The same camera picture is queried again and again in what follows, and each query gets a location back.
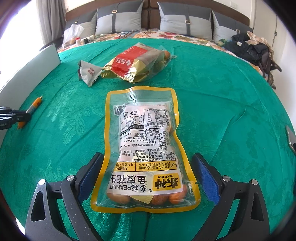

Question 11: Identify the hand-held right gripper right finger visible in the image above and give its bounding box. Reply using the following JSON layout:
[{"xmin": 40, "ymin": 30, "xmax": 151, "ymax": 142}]
[{"xmin": 191, "ymin": 153, "xmax": 271, "ymax": 241}]

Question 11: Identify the black cable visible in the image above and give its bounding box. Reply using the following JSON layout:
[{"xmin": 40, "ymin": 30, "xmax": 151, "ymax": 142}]
[{"xmin": 116, "ymin": 29, "xmax": 151, "ymax": 38}]

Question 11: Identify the green blanket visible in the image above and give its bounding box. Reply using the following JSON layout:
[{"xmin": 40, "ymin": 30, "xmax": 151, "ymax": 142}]
[{"xmin": 0, "ymin": 37, "xmax": 296, "ymax": 241}]

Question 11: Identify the white plastic bag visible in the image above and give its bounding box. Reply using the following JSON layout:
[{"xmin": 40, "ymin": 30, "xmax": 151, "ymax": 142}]
[{"xmin": 62, "ymin": 24, "xmax": 85, "ymax": 48}]

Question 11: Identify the grey two-tone pillow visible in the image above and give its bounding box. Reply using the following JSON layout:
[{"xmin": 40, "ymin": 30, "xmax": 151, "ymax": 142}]
[
  {"xmin": 211, "ymin": 10, "xmax": 250, "ymax": 42},
  {"xmin": 157, "ymin": 2, "xmax": 213, "ymax": 40},
  {"xmin": 95, "ymin": 0, "xmax": 146, "ymax": 36},
  {"xmin": 64, "ymin": 10, "xmax": 98, "ymax": 39}
]

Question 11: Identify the long yellow snack strip packet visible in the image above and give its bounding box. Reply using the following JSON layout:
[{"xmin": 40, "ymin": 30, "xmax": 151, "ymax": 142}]
[{"xmin": 17, "ymin": 96, "xmax": 43, "ymax": 129}]

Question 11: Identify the yellow-edged clear peanut packet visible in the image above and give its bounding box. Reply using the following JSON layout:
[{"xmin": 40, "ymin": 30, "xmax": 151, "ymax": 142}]
[{"xmin": 91, "ymin": 86, "xmax": 201, "ymax": 214}]

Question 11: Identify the black bag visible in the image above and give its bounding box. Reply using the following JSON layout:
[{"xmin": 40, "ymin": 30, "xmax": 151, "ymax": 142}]
[{"xmin": 224, "ymin": 34, "xmax": 271, "ymax": 67}]

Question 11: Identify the bright window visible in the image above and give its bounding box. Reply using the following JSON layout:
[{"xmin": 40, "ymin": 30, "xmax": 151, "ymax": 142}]
[{"xmin": 0, "ymin": 9, "xmax": 45, "ymax": 91}]

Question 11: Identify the beige cloth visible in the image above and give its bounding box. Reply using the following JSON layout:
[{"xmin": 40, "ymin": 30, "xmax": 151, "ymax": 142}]
[{"xmin": 246, "ymin": 31, "xmax": 269, "ymax": 47}]

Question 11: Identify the small white snack packet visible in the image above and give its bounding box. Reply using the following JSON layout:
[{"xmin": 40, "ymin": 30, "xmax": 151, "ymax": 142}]
[{"xmin": 77, "ymin": 60, "xmax": 103, "ymax": 88}]

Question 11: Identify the green-label clear snack packet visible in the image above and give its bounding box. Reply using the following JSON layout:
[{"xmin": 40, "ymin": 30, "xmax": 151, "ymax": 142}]
[{"xmin": 135, "ymin": 42, "xmax": 178, "ymax": 80}]

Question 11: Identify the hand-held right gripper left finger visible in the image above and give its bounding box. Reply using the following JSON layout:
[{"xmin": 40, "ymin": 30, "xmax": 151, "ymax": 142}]
[{"xmin": 25, "ymin": 152, "xmax": 105, "ymax": 241}]

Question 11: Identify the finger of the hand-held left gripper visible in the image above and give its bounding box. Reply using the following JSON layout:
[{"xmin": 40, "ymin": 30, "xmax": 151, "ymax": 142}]
[
  {"xmin": 0, "ymin": 111, "xmax": 31, "ymax": 122},
  {"xmin": 0, "ymin": 106, "xmax": 18, "ymax": 114}
]

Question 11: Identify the white cardboard box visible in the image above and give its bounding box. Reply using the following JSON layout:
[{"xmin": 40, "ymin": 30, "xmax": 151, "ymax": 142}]
[{"xmin": 0, "ymin": 43, "xmax": 62, "ymax": 108}]

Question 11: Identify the grey curtain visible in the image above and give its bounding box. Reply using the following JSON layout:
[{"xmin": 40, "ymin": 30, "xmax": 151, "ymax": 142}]
[{"xmin": 35, "ymin": 0, "xmax": 66, "ymax": 44}]

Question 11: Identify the red and gold snack packet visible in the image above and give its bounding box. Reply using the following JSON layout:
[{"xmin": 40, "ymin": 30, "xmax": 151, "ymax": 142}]
[{"xmin": 102, "ymin": 45, "xmax": 162, "ymax": 84}]

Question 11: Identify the brown padded headboard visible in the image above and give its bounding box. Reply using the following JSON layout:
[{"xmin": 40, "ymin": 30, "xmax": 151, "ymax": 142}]
[{"xmin": 65, "ymin": 0, "xmax": 250, "ymax": 35}]

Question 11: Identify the white door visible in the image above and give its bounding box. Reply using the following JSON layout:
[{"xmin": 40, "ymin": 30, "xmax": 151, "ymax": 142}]
[{"xmin": 273, "ymin": 9, "xmax": 287, "ymax": 67}]

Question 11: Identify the grey flat device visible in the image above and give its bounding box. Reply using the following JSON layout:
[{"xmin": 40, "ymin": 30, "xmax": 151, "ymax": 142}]
[{"xmin": 285, "ymin": 126, "xmax": 296, "ymax": 153}]

